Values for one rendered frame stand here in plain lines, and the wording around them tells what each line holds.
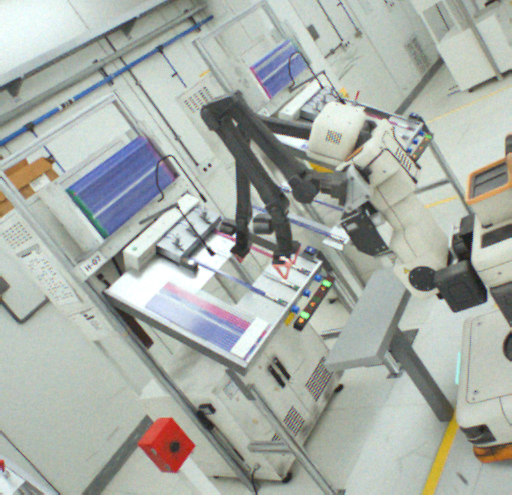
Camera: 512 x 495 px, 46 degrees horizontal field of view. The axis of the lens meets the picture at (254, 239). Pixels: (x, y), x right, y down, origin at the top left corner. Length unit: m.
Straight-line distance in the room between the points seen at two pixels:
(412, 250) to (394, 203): 0.17
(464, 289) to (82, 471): 2.88
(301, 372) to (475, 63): 4.56
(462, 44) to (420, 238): 4.88
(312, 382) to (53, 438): 1.77
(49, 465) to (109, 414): 0.49
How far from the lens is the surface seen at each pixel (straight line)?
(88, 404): 4.23
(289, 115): 3.69
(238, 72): 3.64
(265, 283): 2.71
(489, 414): 2.27
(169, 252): 2.76
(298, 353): 3.07
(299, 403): 3.05
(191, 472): 2.43
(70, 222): 2.72
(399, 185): 2.04
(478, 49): 6.82
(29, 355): 4.09
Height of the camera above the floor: 1.68
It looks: 14 degrees down
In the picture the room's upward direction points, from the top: 36 degrees counter-clockwise
